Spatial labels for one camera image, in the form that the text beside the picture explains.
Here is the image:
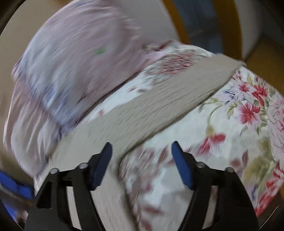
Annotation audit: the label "beige cable-knit sweater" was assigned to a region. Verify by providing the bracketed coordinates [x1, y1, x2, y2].
[33, 53, 247, 231]

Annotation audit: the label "floral bedspread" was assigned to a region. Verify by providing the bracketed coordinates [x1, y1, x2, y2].
[84, 39, 284, 231]

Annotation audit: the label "pink floral pillow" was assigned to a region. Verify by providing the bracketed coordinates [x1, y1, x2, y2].
[3, 1, 163, 177]

